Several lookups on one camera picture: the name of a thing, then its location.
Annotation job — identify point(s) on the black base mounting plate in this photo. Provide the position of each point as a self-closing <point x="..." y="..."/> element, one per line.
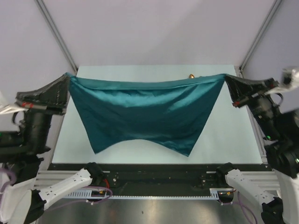
<point x="162" y="181"/>

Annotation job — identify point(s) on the white slotted cable duct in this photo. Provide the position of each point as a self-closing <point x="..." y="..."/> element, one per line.
<point x="87" y="194"/>

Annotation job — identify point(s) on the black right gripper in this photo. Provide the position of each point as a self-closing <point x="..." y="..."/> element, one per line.
<point x="238" y="87"/>

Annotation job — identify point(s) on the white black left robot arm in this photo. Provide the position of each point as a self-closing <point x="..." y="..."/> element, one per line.
<point x="20" y="155"/>

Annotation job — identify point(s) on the left aluminium corner post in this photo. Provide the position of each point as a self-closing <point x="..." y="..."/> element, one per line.
<point x="56" y="33"/>

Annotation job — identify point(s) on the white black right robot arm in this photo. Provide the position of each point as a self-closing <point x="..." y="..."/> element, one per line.
<point x="282" y="129"/>

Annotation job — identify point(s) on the right aluminium corner post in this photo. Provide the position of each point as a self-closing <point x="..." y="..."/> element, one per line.
<point x="275" y="7"/>

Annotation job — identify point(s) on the teal satin napkin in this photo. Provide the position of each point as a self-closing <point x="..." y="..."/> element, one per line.
<point x="172" y="114"/>

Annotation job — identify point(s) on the right aluminium side rail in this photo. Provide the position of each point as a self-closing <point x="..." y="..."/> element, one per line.
<point x="258" y="136"/>

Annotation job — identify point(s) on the aluminium corner post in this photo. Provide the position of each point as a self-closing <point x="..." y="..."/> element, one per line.
<point x="275" y="7"/>
<point x="56" y="33"/>

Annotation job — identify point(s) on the aluminium front frame rail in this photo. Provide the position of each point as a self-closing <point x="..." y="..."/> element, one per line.
<point x="264" y="179"/>

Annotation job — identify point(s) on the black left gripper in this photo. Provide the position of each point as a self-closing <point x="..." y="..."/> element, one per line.
<point x="55" y="93"/>

